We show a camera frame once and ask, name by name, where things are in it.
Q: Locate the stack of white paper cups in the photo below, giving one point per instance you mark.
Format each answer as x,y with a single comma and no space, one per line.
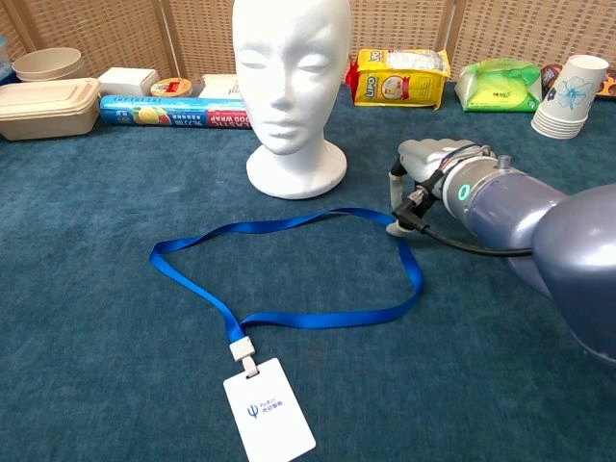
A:
570,91

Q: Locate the round tin with red label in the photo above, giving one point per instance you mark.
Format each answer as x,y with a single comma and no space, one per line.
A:
171,88

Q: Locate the beige lidded lunch box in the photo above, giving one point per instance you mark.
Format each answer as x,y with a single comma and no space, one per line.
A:
43,110

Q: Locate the yellow snack bag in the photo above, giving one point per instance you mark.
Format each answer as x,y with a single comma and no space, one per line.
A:
399,86

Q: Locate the teal table cloth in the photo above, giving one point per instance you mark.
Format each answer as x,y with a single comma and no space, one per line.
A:
96,337

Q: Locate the small white cardboard box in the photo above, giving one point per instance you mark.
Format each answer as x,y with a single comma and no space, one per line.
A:
127,81

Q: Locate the brown cookie bag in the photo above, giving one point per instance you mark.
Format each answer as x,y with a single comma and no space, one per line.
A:
551,74

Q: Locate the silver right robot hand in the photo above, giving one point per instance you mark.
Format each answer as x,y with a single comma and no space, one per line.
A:
433,156

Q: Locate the beige paper bowl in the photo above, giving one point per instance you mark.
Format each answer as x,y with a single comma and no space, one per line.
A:
48,62

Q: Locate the wicker folding screen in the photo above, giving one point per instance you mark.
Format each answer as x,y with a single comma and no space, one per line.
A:
120,33

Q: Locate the silver-blue right robot arm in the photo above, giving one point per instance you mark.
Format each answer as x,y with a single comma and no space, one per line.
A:
529,207

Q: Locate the white ID badge card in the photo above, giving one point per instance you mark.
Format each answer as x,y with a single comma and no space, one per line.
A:
269,414

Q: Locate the green tissue pack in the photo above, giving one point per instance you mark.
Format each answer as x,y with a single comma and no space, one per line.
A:
495,89

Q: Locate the blue plastic wrap box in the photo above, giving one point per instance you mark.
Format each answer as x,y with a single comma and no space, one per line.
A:
168,113

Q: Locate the white foam mannequin head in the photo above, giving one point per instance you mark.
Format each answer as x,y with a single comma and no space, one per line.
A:
289,72

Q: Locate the blue lidded plastic container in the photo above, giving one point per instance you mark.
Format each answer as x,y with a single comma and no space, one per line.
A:
3,58

